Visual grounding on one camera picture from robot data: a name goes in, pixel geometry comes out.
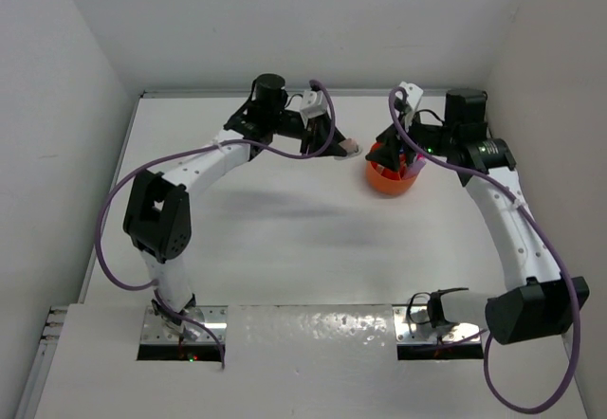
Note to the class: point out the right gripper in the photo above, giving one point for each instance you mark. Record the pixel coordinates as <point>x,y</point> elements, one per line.
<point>391,139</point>

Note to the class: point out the metal base plate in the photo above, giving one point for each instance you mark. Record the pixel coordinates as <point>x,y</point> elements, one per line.
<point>156,330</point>
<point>413,329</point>

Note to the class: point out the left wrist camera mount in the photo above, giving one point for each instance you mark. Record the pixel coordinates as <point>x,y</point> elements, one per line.
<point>313,104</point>

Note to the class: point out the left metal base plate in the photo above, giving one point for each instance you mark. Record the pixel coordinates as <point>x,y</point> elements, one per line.
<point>156,330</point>

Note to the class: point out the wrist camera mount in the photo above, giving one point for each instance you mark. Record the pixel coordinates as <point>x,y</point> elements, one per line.
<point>313,104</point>
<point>407,102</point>

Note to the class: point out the orange round divided container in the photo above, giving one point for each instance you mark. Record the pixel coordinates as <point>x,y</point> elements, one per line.
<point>388,182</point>

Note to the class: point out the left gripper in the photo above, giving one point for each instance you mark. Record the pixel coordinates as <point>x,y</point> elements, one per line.
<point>316,135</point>

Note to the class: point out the light pink highlighter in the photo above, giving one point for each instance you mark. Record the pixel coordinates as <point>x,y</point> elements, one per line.
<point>415,168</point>

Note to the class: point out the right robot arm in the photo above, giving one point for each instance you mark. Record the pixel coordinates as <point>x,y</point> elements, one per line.
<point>541,299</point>

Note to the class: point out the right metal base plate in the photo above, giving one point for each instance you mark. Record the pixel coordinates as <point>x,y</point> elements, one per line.
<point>413,329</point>

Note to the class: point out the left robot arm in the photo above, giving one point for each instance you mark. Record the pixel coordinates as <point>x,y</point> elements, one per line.
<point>158,217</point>

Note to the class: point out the pink mini stapler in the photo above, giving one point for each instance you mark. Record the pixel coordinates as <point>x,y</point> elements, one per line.
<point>347,148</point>

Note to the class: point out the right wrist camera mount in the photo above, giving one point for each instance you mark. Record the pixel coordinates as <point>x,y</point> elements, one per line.
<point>407,102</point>

